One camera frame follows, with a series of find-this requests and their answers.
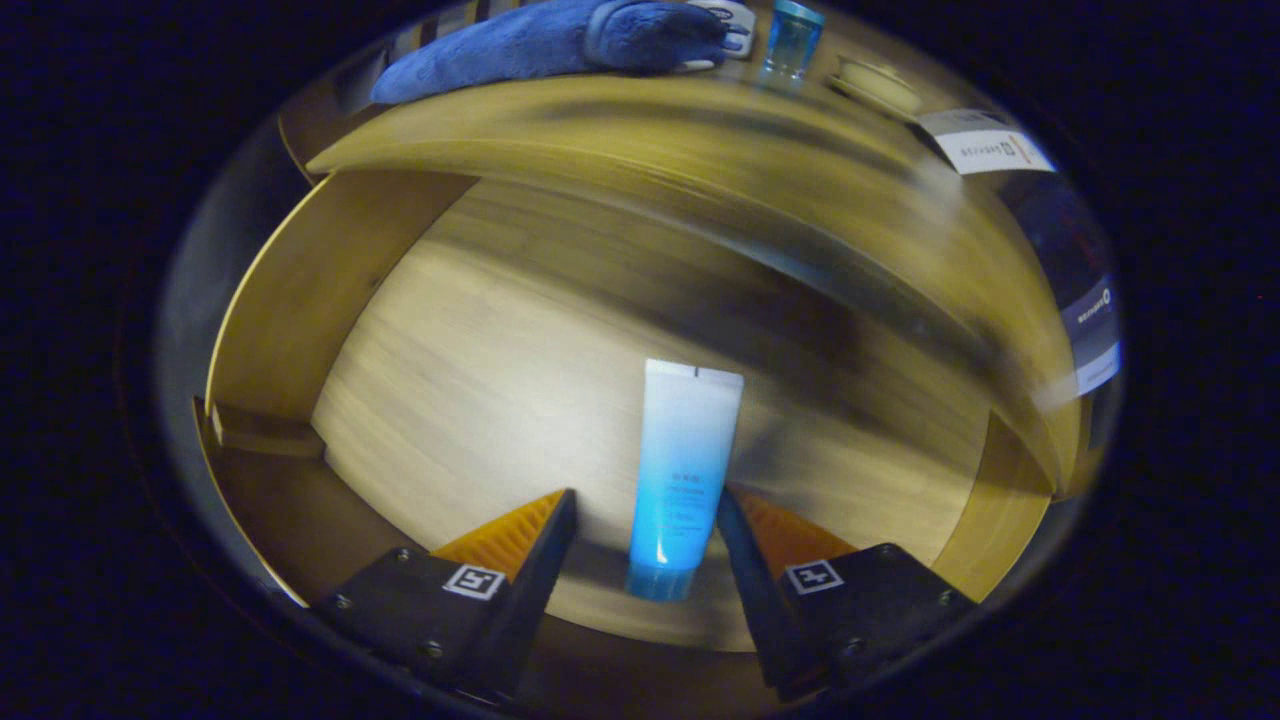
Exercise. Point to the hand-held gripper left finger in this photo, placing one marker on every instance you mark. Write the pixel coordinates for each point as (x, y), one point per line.
(535, 600)

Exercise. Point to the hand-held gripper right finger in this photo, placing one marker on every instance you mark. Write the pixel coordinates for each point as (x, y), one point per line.
(755, 600)

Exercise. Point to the blue and white tube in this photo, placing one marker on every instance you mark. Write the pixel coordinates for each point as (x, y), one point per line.
(680, 450)

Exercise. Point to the wooden cabinet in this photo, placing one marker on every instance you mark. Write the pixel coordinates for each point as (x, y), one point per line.
(860, 270)

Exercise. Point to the wooden countertop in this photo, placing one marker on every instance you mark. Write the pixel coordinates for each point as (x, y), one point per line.
(650, 120)

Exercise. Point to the lavender book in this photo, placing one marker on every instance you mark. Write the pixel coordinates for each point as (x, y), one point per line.
(1098, 368)

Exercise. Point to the dark blue book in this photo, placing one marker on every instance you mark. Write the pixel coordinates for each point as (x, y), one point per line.
(1060, 240)

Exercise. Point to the white book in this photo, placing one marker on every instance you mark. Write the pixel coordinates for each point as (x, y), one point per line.
(985, 150)

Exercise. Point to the beige lidded teacup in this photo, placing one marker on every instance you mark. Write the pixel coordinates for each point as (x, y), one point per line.
(880, 85)

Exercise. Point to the blue folded towel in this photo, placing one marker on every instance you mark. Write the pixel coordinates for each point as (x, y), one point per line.
(520, 45)

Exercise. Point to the clear blue bottle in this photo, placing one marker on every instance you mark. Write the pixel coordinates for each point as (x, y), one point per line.
(792, 40)

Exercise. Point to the white bottle with blue cap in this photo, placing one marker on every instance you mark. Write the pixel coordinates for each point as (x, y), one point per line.
(735, 20)

